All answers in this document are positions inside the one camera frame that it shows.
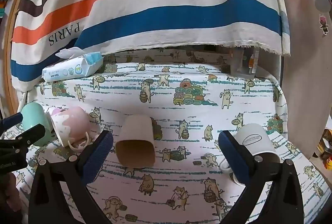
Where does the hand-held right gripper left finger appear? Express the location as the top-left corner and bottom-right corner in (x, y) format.
(28, 130), (115, 224)

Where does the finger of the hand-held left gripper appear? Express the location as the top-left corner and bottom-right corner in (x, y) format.
(0, 112), (24, 133)
(7, 124), (46, 147)

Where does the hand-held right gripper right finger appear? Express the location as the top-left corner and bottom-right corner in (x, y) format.
(218, 130), (304, 224)

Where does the beige paper cup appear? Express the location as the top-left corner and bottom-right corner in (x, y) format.
(115, 114), (156, 168)

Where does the mint green cup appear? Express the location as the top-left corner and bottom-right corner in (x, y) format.
(20, 103), (55, 147)

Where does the person's left hand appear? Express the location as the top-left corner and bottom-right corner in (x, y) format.
(0, 173), (23, 214)

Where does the white mug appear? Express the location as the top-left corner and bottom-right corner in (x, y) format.
(219, 123), (282, 186)

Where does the baby wipes pack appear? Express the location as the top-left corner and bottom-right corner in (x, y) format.
(41, 47), (105, 82)

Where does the clear plastic container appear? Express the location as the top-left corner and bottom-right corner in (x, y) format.
(229, 48), (260, 76)

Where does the yellow orange toy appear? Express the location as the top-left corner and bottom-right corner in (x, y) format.
(316, 128), (332, 170)

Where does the cat print bed sheet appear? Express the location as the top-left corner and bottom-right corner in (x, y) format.
(16, 47), (328, 224)

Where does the brown board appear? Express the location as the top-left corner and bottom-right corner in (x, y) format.
(277, 0), (332, 157)

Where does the striped blanket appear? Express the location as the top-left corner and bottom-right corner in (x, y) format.
(10, 0), (291, 91)

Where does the cartoon sticker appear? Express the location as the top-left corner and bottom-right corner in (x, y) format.
(319, 14), (329, 35)

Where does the pink cup with handle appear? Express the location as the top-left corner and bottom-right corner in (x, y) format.
(50, 107), (92, 150)

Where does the wooden hoop frame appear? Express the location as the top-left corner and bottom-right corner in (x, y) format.
(0, 0), (47, 117)

